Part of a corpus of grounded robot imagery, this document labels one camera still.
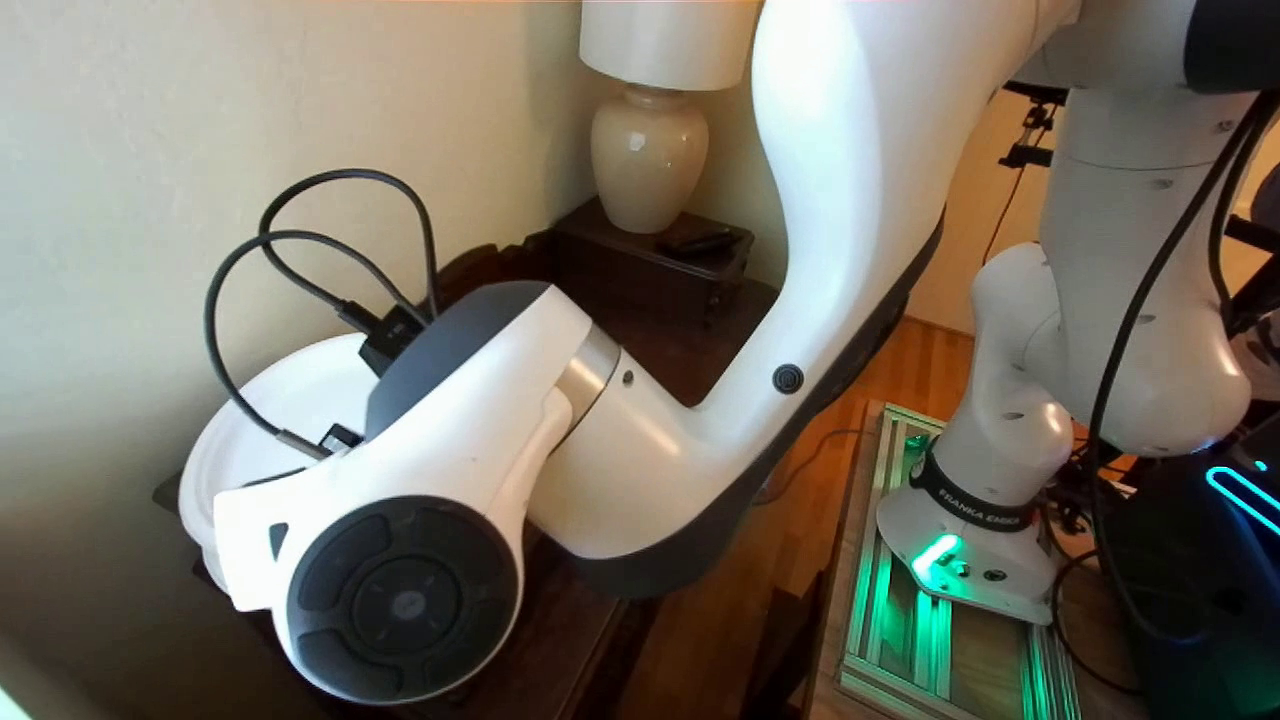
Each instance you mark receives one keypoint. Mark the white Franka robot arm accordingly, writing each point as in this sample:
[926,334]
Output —
[854,200]

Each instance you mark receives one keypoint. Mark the large dark wooden box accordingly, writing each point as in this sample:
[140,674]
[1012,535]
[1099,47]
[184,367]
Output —
[627,282]

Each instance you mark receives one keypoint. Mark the black remote control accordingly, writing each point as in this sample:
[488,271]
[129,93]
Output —
[705,241]

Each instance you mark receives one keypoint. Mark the beige ceramic lamp base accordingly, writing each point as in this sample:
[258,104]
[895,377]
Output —
[648,160]

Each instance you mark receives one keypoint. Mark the dark wooden dresser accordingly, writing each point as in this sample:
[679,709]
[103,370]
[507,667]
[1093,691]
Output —
[572,652]

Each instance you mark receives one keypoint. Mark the white lamp shade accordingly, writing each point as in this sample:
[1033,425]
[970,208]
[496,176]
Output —
[666,42]

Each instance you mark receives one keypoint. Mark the metal robot mounting platform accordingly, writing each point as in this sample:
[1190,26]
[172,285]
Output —
[921,627]

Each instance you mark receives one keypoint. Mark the black box with blue light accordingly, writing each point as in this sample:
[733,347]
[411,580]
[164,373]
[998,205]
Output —
[1207,585]

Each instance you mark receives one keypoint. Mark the black camera stand bracket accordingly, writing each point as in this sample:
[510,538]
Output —
[1033,124]

